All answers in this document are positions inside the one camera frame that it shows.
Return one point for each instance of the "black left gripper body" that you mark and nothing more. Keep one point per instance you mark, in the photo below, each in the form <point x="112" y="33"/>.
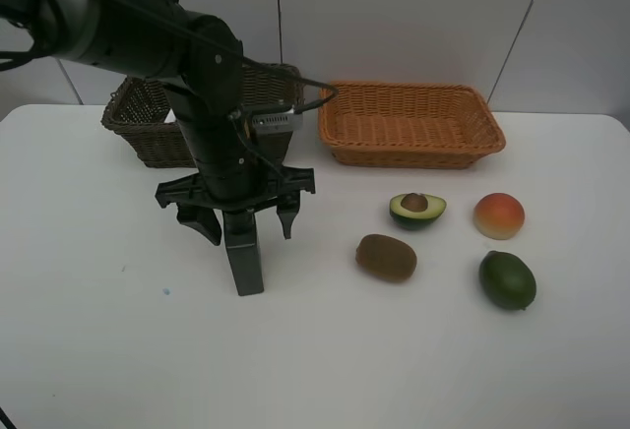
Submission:
<point x="236" y="182"/>

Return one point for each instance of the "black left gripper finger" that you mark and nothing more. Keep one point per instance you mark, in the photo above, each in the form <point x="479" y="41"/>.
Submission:
<point x="202" y="220"/>
<point x="288" y="207"/>

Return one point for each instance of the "dark green rectangular bottle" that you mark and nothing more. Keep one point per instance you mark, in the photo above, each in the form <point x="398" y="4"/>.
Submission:
<point x="243" y="252"/>

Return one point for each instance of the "halved avocado with pit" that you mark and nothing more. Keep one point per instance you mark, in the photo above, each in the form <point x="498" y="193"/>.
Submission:
<point x="414" y="211"/>

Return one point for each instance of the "orange red peach half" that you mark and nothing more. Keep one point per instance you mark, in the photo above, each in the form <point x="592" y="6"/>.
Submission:
<point x="499" y="216"/>

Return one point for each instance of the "whole green avocado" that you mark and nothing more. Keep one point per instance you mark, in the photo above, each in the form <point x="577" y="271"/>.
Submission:
<point x="506" y="281"/>

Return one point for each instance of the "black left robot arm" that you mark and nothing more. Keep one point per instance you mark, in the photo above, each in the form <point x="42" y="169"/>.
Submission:
<point x="199" y="63"/>

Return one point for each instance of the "brown kiwi fruit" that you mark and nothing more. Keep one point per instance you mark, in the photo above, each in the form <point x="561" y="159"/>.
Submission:
<point x="386" y="257"/>

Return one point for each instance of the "orange wicker basket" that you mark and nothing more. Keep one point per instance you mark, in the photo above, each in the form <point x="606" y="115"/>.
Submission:
<point x="431" y="126"/>

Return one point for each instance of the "dark brown wicker basket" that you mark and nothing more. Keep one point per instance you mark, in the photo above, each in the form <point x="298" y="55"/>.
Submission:
<point x="138" y="109"/>

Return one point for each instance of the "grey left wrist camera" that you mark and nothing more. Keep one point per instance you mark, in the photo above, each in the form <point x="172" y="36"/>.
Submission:
<point x="272" y="121"/>

